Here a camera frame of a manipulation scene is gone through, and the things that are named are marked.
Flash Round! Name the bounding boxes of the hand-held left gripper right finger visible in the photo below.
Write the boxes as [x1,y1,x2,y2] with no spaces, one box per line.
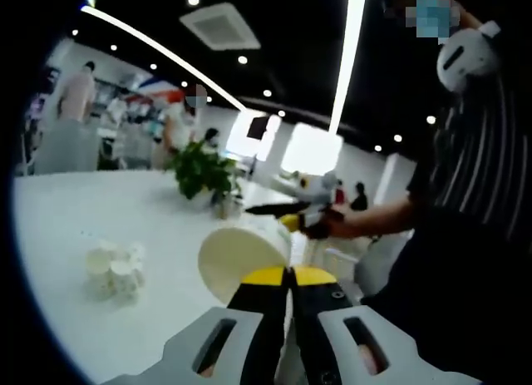
[290,264,481,385]

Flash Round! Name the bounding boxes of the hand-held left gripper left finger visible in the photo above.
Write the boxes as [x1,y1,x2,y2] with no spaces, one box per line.
[101,265,293,385]

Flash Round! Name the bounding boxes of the white paper cup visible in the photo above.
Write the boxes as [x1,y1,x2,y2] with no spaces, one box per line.
[197,216,307,308]

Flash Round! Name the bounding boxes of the pile of paper cups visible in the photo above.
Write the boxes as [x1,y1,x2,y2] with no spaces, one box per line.
[85,239,146,305]

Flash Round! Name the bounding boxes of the person's right hand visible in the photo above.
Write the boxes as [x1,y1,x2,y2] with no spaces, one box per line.
[308,205,355,241]

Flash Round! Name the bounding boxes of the small glass jar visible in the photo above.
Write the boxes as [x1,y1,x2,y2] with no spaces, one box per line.
[214,195,243,220]

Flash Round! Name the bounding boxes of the black hanging sign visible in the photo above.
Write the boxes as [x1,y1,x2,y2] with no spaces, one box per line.
[247,116,269,140]

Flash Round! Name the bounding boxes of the potted green plant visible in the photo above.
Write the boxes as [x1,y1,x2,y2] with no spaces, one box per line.
[165,139,242,211]

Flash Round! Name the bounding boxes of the grey chair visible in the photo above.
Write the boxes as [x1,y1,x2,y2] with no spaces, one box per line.
[32,119,101,176]
[357,230,416,297]

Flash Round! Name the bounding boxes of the long ceiling light strip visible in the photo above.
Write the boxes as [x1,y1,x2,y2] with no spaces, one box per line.
[81,5,250,111]
[328,0,367,133]

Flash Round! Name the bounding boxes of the ceiling air vent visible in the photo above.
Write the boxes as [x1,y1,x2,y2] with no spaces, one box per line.
[179,2,262,52]

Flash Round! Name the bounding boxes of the white worn device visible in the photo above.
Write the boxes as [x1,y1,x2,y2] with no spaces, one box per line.
[436,21,502,96]

